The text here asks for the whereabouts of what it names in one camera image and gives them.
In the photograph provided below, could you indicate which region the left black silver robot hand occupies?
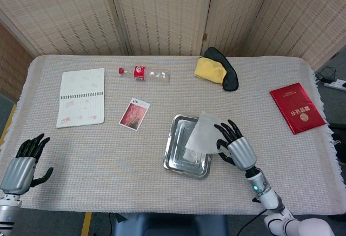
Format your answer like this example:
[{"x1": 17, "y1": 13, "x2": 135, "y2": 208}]
[{"x1": 0, "y1": 133, "x2": 54, "y2": 195}]

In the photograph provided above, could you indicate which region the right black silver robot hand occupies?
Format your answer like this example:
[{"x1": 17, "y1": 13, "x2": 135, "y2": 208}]
[{"x1": 214, "y1": 119, "x2": 258, "y2": 171}]

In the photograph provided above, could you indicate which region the white paper sheet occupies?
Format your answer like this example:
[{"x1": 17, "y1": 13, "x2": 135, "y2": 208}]
[{"x1": 185, "y1": 111, "x2": 227, "y2": 156}]

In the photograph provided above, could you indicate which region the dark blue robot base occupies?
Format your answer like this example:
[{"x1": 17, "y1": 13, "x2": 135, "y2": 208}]
[{"x1": 112, "y1": 213, "x2": 229, "y2": 236}]

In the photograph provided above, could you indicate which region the rectangular metal tray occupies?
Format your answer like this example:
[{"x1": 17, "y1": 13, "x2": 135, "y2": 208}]
[{"x1": 162, "y1": 114, "x2": 216, "y2": 180}]

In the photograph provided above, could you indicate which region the red certificate booklet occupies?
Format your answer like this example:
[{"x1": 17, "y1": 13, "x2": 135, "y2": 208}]
[{"x1": 269, "y1": 82, "x2": 327, "y2": 135}]

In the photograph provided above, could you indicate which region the black cloth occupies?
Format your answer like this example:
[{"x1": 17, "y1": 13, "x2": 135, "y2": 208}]
[{"x1": 202, "y1": 46, "x2": 239, "y2": 92}]

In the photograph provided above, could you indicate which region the yellow folded cloth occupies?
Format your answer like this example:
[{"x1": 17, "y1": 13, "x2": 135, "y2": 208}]
[{"x1": 194, "y1": 57, "x2": 228, "y2": 85}]

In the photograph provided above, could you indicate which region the white woven tablecloth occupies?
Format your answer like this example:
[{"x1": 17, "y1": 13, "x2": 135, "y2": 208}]
[{"x1": 0, "y1": 54, "x2": 343, "y2": 217}]

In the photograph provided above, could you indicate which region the white spiral notebook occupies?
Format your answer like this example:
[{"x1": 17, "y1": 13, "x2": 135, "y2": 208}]
[{"x1": 56, "y1": 68, "x2": 105, "y2": 129}]

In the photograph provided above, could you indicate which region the brown woven screen panel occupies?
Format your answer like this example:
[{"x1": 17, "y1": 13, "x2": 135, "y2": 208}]
[{"x1": 0, "y1": 9, "x2": 41, "y2": 103}]

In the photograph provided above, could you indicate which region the red picture postcard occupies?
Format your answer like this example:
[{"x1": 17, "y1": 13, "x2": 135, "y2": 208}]
[{"x1": 118, "y1": 97, "x2": 151, "y2": 132}]

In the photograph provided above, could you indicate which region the white power strip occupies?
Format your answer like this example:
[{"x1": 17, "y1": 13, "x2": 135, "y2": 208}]
[{"x1": 323, "y1": 78, "x2": 346, "y2": 90}]

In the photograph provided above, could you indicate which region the empty plastic cola bottle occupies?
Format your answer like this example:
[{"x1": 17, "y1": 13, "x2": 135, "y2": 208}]
[{"x1": 118, "y1": 65, "x2": 171, "y2": 83}]

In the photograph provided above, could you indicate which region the beige woven screen panel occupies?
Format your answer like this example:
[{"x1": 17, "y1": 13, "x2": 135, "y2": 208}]
[
  {"x1": 201, "y1": 0, "x2": 281, "y2": 57},
  {"x1": 107, "y1": 0, "x2": 216, "y2": 56},
  {"x1": 243, "y1": 0, "x2": 346, "y2": 72},
  {"x1": 0, "y1": 0, "x2": 130, "y2": 57}
]

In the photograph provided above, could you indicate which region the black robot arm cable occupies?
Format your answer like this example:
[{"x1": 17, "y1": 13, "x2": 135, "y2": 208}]
[{"x1": 237, "y1": 208, "x2": 268, "y2": 236}]

